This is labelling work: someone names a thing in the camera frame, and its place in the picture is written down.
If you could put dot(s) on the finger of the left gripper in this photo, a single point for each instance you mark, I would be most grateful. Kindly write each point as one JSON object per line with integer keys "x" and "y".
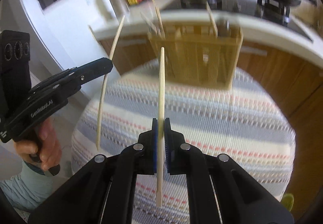
{"x": 75, "y": 85}
{"x": 91, "y": 70}

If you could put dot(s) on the tan plastic woven basket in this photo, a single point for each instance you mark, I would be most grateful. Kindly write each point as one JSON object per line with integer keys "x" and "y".
{"x": 197, "y": 56}

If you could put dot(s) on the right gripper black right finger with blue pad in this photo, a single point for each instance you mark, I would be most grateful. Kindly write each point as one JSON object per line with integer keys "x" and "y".
{"x": 220, "y": 190}

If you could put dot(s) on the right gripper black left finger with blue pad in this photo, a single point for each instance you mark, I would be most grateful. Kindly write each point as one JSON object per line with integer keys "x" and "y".
{"x": 102, "y": 191}

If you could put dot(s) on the striped woven table mat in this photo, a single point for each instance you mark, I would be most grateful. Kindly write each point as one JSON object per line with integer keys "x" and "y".
{"x": 242, "y": 122}

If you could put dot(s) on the light green sleeve forearm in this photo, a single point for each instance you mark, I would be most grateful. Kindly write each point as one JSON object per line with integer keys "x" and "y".
{"x": 27, "y": 190}

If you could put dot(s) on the person's left hand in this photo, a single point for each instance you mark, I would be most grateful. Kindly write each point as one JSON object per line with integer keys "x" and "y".
{"x": 50, "y": 152}

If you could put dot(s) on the black gas stove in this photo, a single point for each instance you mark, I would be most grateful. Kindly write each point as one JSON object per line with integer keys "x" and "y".
{"x": 268, "y": 10}

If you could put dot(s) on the steel thermos canister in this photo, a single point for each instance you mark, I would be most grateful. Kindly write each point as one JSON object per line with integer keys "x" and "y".
{"x": 112, "y": 9}

